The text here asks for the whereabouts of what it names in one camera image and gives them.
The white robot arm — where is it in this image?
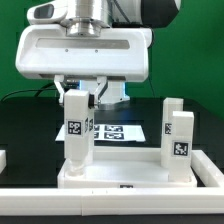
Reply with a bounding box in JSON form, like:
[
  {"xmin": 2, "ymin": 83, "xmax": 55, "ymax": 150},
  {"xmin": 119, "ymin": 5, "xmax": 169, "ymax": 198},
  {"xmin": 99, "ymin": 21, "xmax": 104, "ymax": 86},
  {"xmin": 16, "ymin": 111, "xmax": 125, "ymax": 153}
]
[{"xmin": 15, "ymin": 0, "xmax": 181, "ymax": 108}]

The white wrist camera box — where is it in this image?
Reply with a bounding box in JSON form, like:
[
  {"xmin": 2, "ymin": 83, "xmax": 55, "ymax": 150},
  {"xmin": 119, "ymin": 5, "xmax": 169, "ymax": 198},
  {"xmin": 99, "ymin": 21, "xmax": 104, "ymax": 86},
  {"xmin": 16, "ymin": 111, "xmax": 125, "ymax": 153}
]
[{"xmin": 27, "ymin": 0, "xmax": 72, "ymax": 26}]

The black cable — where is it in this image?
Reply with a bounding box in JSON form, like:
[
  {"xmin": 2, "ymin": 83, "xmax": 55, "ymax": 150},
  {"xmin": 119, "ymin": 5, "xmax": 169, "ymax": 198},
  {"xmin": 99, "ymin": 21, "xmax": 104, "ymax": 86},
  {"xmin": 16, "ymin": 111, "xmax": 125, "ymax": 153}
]
[{"xmin": 0, "ymin": 82, "xmax": 58, "ymax": 103}]

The white right fence bar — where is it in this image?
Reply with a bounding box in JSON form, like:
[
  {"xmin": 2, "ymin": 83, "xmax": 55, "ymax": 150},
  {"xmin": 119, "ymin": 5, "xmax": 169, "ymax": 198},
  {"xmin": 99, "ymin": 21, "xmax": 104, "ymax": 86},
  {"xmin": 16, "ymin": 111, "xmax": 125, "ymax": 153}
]
[{"xmin": 191, "ymin": 150, "xmax": 224, "ymax": 188}]

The white left fence block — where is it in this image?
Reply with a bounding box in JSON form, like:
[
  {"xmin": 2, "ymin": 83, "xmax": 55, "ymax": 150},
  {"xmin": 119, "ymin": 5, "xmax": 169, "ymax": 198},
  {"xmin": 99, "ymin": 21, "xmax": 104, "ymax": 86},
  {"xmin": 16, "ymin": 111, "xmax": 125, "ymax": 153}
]
[{"xmin": 0, "ymin": 150, "xmax": 6, "ymax": 174}]

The white desk top tray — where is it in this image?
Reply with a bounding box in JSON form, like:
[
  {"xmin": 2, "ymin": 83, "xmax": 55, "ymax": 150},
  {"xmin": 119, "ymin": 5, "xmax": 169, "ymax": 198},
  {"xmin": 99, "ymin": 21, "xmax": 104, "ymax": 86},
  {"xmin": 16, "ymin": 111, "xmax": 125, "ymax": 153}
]
[{"xmin": 57, "ymin": 146, "xmax": 197, "ymax": 189}]

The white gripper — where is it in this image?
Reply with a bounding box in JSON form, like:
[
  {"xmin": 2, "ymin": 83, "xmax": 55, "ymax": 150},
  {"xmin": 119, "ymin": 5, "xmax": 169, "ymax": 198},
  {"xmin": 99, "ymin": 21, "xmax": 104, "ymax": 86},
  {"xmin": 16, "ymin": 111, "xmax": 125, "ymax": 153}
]
[{"xmin": 15, "ymin": 24, "xmax": 153, "ymax": 108}]

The white fence bar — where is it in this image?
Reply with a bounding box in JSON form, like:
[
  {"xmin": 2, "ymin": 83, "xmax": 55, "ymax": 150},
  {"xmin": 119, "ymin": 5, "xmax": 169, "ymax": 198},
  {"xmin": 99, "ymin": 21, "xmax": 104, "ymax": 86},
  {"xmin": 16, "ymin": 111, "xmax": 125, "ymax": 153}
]
[
  {"xmin": 0, "ymin": 187, "xmax": 224, "ymax": 216},
  {"xmin": 191, "ymin": 150, "xmax": 224, "ymax": 188}
]

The fiducial marker sheet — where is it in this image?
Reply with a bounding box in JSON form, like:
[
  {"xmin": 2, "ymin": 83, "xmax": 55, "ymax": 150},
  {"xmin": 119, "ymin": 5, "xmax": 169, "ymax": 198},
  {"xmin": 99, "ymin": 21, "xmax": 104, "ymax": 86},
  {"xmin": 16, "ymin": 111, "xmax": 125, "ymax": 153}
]
[{"xmin": 56, "ymin": 124, "xmax": 146, "ymax": 142}]

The white front fence bar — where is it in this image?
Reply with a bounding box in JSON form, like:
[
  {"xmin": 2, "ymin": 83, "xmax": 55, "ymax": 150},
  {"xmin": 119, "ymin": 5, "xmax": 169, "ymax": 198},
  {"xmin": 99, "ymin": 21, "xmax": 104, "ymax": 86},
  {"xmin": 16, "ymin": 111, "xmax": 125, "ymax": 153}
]
[{"xmin": 0, "ymin": 187, "xmax": 224, "ymax": 216}]

